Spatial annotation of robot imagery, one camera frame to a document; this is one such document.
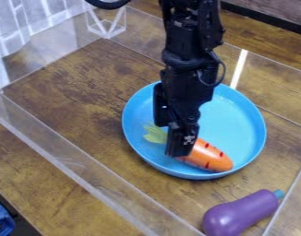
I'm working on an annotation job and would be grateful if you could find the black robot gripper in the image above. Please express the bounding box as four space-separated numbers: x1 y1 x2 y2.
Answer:
153 60 220 158

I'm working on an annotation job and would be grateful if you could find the orange toy carrot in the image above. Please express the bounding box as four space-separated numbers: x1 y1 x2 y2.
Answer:
144 124 233 172

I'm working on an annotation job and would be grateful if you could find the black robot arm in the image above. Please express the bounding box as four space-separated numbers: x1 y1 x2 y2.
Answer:
153 0 226 157

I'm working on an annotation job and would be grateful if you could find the blue plastic plate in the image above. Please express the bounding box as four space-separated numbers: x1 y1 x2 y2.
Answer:
122 84 267 180

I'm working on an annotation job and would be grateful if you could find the purple toy eggplant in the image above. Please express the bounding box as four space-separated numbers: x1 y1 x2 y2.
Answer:
202 189 284 236

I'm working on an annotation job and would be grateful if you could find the white grid curtain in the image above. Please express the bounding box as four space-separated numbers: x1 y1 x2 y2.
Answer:
0 0 118 90

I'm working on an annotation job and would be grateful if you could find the blue object at corner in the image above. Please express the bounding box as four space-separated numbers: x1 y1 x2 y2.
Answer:
0 204 16 236

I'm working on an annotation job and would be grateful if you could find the clear acrylic enclosure wall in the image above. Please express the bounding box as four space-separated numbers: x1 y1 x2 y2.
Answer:
0 0 301 236

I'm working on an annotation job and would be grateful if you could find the black corrugated cable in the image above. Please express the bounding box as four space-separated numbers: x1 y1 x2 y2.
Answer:
83 0 134 11

